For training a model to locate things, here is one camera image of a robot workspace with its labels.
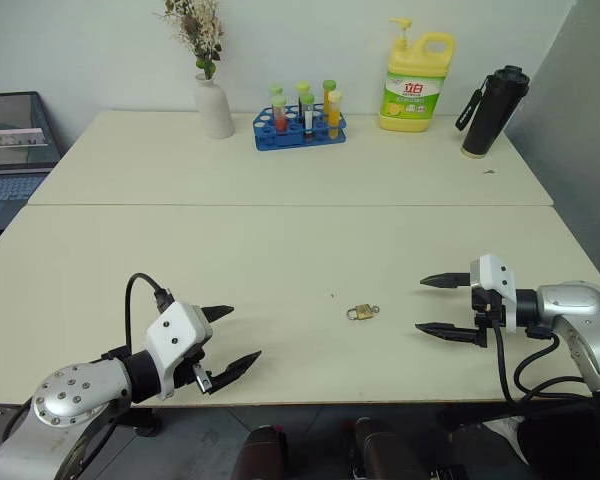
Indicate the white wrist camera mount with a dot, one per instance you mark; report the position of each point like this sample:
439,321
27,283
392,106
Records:
175,330
497,280

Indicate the yellow dish soap pump bottle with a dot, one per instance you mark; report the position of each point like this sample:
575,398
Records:
410,100

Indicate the grey laptop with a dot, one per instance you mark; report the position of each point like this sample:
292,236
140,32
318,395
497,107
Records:
10,150

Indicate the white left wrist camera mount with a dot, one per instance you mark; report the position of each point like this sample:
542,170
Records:
175,330

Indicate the small brass padlock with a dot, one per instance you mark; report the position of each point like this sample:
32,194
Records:
361,313

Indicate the green-capped red liquid tube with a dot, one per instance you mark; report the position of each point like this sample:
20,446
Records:
280,115

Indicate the blue test tube rack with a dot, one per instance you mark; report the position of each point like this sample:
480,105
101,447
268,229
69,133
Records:
280,137

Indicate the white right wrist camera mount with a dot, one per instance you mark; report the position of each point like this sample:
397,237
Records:
497,280

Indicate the white ceramic vase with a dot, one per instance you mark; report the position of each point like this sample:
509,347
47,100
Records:
215,110

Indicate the dried flower bouquet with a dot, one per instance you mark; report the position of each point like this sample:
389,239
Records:
200,30

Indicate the green-capped orange liquid tube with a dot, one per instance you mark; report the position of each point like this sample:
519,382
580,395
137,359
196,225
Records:
328,92

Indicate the green-capped white labelled tube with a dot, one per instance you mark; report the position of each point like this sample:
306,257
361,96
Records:
308,117

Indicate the green-capped empty test tube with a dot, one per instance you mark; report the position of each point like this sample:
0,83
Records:
276,90
303,89

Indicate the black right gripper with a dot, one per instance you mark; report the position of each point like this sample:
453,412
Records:
487,310

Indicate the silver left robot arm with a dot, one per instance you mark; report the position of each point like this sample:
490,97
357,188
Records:
70,400

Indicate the yellow-capped orange liquid tube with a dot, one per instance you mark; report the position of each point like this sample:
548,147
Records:
334,117

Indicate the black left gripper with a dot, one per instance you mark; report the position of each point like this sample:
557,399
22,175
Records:
190,372

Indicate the dark rounded shape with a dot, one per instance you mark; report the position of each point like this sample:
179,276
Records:
385,450
260,455

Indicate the black table clamp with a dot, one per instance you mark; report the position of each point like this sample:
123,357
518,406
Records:
147,422

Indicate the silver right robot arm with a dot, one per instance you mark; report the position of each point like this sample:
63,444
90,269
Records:
575,305

